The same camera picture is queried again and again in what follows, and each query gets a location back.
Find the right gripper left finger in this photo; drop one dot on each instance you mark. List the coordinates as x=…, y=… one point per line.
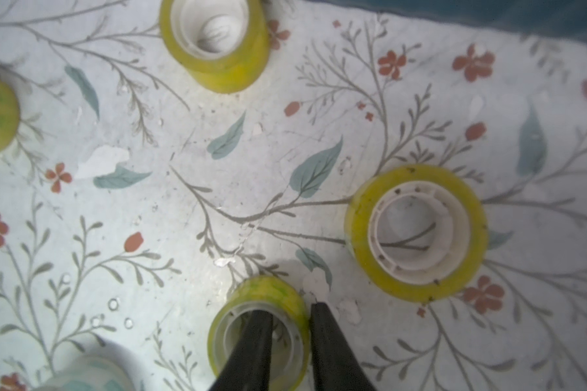
x=249, y=366

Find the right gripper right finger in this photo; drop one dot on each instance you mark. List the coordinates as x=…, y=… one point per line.
x=334, y=365

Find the pale tape roll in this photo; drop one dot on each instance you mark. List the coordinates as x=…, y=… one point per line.
x=90, y=373

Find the tape roll box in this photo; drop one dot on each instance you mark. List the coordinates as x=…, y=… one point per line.
x=223, y=44

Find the teal plastic storage box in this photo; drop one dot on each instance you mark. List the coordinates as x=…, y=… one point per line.
x=550, y=18

